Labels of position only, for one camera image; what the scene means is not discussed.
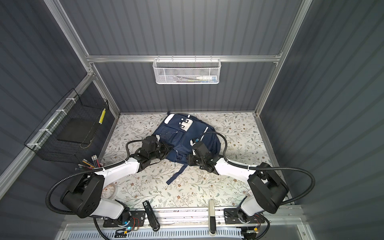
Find black notebook in basket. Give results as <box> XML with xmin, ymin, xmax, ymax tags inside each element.
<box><xmin>57</xmin><ymin>119</ymin><xmax>98</xmax><ymax>145</ymax></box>

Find white black handheld tool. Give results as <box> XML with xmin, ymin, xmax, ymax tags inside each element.
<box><xmin>208</xmin><ymin>199</ymin><xmax>217</xmax><ymax>236</ymax></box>

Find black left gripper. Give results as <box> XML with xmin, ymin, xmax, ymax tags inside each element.
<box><xmin>149</xmin><ymin>140</ymin><xmax>175</xmax><ymax>162</ymax></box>

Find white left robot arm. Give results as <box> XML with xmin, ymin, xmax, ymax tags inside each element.
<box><xmin>60</xmin><ymin>136</ymin><xmax>173</xmax><ymax>220</ymax></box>

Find navy blue student backpack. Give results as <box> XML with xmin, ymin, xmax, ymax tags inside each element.
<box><xmin>154</xmin><ymin>113</ymin><xmax>221</xmax><ymax>185</ymax></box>

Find clear tape roll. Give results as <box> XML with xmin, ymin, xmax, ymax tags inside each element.
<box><xmin>102</xmin><ymin>183</ymin><xmax>117</xmax><ymax>200</ymax></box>

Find white glue tube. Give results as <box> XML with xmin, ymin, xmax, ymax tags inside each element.
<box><xmin>197</xmin><ymin>76</ymin><xmax>217</xmax><ymax>83</ymax></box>

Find black wire wall basket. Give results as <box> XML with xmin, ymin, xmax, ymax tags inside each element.
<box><xmin>25</xmin><ymin>91</ymin><xmax>109</xmax><ymax>164</ymax></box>

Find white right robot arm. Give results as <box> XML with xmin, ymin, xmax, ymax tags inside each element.
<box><xmin>188</xmin><ymin>141</ymin><xmax>289</xmax><ymax>223</ymax></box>

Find white wire mesh basket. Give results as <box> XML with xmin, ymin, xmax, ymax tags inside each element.
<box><xmin>153</xmin><ymin>57</ymin><xmax>222</xmax><ymax>85</ymax></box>

